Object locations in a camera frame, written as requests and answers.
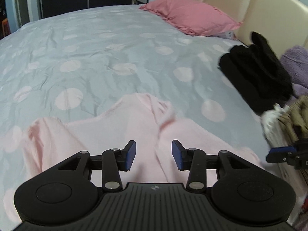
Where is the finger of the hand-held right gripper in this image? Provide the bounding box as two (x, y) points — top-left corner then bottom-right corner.
(266, 141), (308, 170)

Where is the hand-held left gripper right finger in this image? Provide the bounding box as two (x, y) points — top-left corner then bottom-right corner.
(171, 140), (251, 192)

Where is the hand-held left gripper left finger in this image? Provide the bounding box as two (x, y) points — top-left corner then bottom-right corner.
(58, 140), (137, 192)

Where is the light pink embossed garment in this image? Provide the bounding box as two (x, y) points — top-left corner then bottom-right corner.
(23, 93), (269, 186)

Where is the white garment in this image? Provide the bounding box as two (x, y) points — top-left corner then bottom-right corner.
(261, 104), (301, 150)

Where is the beige striped garment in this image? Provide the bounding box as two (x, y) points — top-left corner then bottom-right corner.
(277, 96), (308, 145)

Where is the black garment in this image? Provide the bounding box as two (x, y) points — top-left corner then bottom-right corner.
(219, 31), (294, 116)

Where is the purple fluffy blanket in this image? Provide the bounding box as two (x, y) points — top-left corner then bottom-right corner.
(280, 45), (308, 101)

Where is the grey pink-dotted bed cover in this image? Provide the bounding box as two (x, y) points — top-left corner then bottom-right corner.
(0, 3), (270, 224)

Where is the pale printed pillow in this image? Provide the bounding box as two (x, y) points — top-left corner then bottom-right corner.
(218, 30), (237, 39)

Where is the pink pillow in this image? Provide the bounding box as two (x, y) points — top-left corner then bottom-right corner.
(140, 0), (242, 37)

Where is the cream padded headboard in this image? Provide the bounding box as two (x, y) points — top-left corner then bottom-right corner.
(176, 0), (308, 58)

